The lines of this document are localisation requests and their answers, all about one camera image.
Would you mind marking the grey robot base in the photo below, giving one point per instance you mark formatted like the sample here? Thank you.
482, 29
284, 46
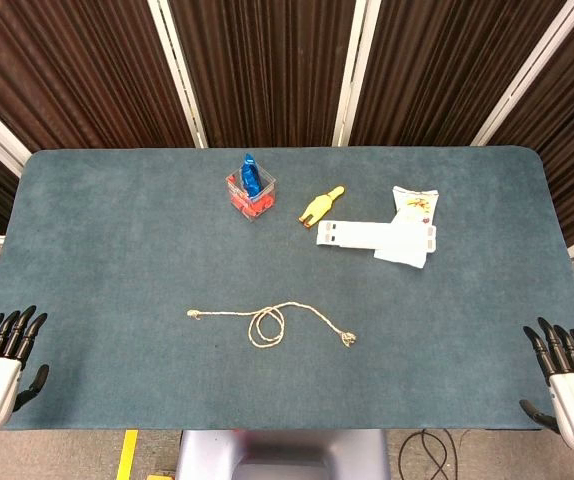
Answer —
282, 455

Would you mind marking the yellow floor tape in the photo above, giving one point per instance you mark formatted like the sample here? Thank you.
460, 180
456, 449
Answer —
128, 454

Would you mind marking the white printed snack bag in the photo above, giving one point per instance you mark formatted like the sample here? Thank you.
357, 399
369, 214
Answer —
412, 220

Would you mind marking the white flat cardboard strip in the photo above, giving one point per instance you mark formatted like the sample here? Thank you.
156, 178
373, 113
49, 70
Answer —
362, 235

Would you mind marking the blue-grey felt table mat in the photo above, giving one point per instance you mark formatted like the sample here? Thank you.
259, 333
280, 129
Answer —
277, 290

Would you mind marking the red items in box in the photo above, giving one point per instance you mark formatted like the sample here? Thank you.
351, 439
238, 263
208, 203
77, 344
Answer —
253, 204

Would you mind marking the clear plastic box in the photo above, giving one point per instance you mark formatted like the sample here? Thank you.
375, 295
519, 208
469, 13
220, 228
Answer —
251, 195

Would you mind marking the yellow rubber chicken toy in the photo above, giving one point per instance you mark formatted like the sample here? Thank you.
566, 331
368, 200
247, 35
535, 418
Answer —
320, 206

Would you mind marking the blue foil packet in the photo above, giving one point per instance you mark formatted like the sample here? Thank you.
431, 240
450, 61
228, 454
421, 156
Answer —
250, 176

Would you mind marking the brown pleated curtain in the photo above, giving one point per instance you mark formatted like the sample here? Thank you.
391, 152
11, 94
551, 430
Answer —
267, 65

